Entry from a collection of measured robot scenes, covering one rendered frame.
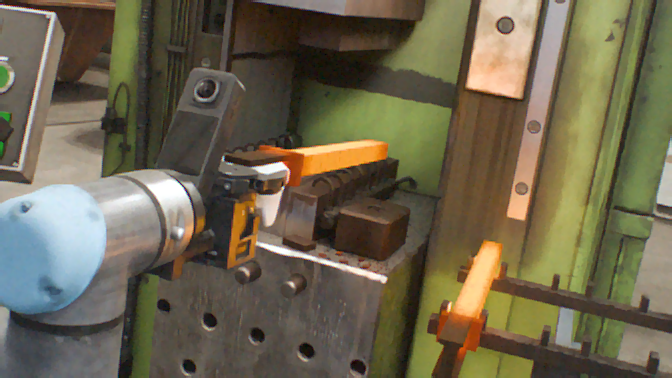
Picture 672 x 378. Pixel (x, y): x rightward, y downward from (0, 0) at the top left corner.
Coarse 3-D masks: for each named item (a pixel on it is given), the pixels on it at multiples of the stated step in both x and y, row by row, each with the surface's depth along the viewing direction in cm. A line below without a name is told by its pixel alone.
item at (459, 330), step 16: (480, 256) 117; (496, 256) 118; (480, 272) 110; (464, 288) 103; (480, 288) 104; (464, 304) 97; (480, 304) 98; (448, 320) 89; (464, 320) 89; (480, 320) 91; (448, 336) 84; (464, 336) 85; (448, 352) 84; (464, 352) 91; (448, 368) 84
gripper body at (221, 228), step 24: (240, 168) 72; (192, 192) 63; (216, 192) 69; (240, 192) 69; (216, 216) 69; (240, 216) 70; (192, 240) 63; (216, 240) 70; (240, 240) 71; (168, 264) 65; (216, 264) 70
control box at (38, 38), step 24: (0, 24) 134; (24, 24) 135; (48, 24) 135; (0, 48) 133; (24, 48) 134; (48, 48) 135; (24, 72) 133; (48, 72) 136; (0, 96) 131; (24, 96) 131; (48, 96) 138; (24, 120) 130; (24, 144) 129; (0, 168) 128; (24, 168) 130
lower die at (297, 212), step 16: (320, 176) 140; (288, 192) 129; (304, 192) 128; (320, 192) 130; (336, 192) 134; (288, 208) 129; (304, 208) 128; (320, 208) 129; (272, 224) 131; (288, 224) 130; (304, 224) 128
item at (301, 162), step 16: (336, 144) 102; (352, 144) 105; (368, 144) 108; (384, 144) 112; (224, 160) 75; (240, 160) 75; (256, 160) 76; (272, 160) 79; (288, 160) 83; (304, 160) 86; (320, 160) 91; (336, 160) 95; (352, 160) 101; (368, 160) 107
